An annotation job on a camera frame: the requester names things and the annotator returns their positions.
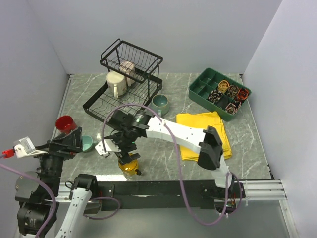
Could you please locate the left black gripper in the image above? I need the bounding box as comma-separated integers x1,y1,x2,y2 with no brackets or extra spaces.
29,125,82,196

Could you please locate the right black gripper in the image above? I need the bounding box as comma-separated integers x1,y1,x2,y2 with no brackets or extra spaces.
107,128,140,165

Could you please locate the yellow enamel mug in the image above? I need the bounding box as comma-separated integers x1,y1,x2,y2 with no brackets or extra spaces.
118,160,142,176

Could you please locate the white mug green interior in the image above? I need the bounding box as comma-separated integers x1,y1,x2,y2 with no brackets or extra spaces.
106,71,127,99

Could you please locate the pink mug lilac interior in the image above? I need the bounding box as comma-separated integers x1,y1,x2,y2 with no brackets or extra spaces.
119,61,135,87

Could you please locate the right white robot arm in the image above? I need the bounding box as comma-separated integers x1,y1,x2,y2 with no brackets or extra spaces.
104,110,235,197

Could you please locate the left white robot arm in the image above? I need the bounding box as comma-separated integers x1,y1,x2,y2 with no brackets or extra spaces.
14,127,100,238

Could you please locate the small teal cup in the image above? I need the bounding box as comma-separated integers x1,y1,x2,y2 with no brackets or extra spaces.
82,135,98,153

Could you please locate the red cup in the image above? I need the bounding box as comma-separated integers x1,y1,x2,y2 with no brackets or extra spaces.
55,115,77,134

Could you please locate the black front base beam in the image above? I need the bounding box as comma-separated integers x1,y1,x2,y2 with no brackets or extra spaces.
94,178,246,211

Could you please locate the speckled blue-green mug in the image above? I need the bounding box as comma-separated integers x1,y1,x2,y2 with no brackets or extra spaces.
150,94,170,117

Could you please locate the yellow folded cloth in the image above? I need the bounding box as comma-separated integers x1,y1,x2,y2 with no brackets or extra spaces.
176,111,233,162

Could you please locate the dark patterned rolled item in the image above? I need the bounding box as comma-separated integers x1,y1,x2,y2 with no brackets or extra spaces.
207,90,223,104

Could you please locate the green compartment tray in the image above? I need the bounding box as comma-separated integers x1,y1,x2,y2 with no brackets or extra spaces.
189,68,252,121

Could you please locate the pink-brown rolled item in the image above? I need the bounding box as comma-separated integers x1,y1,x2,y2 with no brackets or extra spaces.
225,102,241,115

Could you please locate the yellow-brown rolled item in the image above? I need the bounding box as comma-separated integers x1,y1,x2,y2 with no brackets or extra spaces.
217,80,230,94

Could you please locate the brown patterned rolled item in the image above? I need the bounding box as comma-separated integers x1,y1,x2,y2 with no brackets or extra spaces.
226,85,240,99

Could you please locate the orange rolled item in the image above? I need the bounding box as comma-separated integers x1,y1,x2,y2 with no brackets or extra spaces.
236,88,249,102

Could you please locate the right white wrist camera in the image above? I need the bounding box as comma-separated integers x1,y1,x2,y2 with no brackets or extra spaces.
95,139,121,158

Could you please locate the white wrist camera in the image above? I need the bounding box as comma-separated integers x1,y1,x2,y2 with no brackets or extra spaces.
95,139,121,158
0,137,45,158

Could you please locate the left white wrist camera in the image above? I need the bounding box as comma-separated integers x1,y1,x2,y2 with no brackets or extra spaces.
0,137,45,158

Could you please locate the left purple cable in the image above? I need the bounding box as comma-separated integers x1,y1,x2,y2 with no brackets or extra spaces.
0,153,121,238

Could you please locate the black wire dish rack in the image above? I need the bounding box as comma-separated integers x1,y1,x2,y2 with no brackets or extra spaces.
83,39,163,121

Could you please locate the aluminium frame rail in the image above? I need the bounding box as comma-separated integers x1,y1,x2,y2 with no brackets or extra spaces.
56,180,287,203

